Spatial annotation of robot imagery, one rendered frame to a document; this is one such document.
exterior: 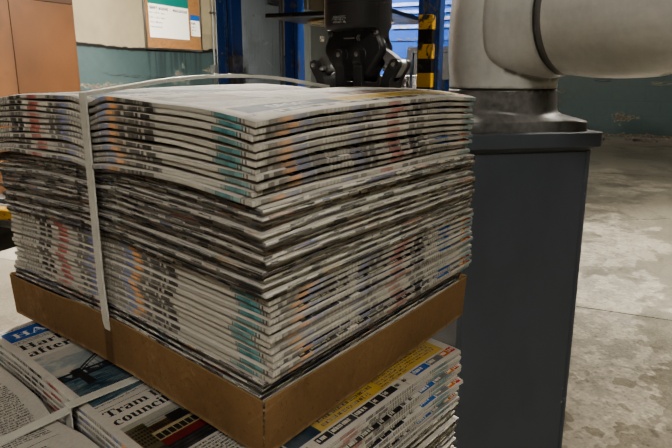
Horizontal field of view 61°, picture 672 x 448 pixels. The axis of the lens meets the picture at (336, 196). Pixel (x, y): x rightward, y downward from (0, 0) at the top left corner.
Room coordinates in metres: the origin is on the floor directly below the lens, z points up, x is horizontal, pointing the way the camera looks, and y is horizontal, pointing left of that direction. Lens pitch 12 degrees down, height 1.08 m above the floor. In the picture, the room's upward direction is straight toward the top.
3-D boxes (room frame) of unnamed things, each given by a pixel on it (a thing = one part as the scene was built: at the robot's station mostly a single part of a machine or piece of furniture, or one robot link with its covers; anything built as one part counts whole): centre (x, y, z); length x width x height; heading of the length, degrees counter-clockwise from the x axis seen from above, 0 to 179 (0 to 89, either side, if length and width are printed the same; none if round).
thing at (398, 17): (2.59, -0.07, 1.30); 0.55 x 0.55 x 0.03; 67
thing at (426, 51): (2.09, -0.32, 1.05); 0.05 x 0.05 x 0.45; 67
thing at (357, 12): (0.66, -0.02, 1.12); 0.08 x 0.07 x 0.09; 50
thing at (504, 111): (0.87, -0.24, 1.03); 0.22 x 0.18 x 0.06; 11
